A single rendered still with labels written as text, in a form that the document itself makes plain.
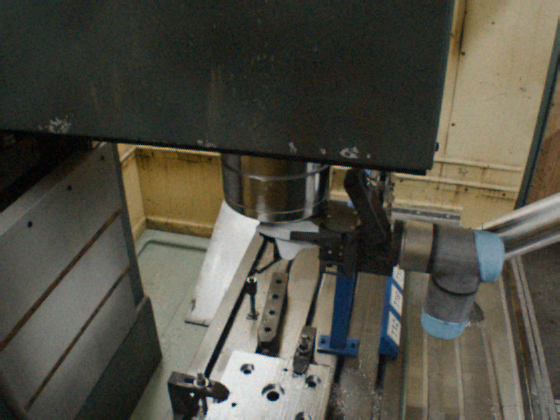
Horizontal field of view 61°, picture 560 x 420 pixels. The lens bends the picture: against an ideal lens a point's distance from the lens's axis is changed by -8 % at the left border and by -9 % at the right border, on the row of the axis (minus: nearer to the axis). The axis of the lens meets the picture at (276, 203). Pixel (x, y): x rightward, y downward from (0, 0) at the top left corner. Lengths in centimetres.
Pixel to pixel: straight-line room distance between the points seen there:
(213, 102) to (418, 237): 35
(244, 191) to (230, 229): 123
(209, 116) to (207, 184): 145
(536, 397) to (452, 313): 69
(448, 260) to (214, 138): 37
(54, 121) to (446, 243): 56
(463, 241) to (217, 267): 122
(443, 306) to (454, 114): 104
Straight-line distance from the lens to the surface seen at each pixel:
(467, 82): 173
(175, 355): 168
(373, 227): 73
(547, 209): 88
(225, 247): 187
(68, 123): 69
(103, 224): 115
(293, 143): 57
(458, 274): 76
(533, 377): 150
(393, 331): 131
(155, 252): 217
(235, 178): 68
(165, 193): 214
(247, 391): 110
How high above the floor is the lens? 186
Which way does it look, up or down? 32 degrees down
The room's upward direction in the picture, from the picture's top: straight up
